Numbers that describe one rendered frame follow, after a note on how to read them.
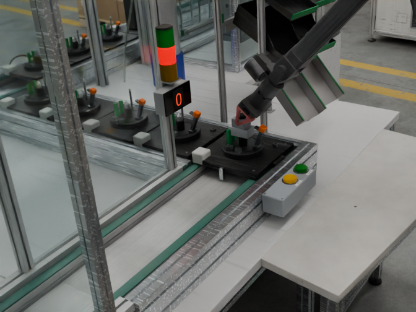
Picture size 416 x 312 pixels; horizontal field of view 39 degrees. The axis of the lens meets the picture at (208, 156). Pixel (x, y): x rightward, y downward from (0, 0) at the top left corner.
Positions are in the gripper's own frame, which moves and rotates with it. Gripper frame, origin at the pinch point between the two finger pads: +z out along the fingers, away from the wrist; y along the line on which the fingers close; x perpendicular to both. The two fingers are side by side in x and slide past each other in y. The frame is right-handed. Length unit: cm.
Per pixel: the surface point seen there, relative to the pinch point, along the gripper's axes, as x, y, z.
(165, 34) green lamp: -28.1, 20.9, -18.0
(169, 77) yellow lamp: -20.5, 20.9, -8.5
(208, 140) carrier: -4.1, -1.0, 17.4
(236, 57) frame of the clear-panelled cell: -36, -86, 46
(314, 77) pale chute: 2.7, -45.4, -1.7
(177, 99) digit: -15.0, 19.5, -3.6
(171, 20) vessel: -63, -59, 39
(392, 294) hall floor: 94, -69, 61
